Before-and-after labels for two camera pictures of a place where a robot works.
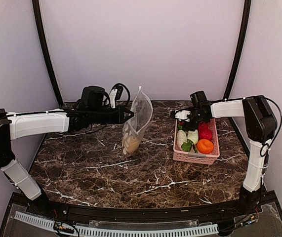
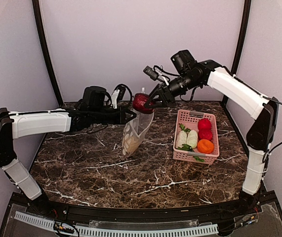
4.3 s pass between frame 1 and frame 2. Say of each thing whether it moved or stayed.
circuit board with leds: stayed
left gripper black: stayed
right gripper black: moved
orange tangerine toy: stayed
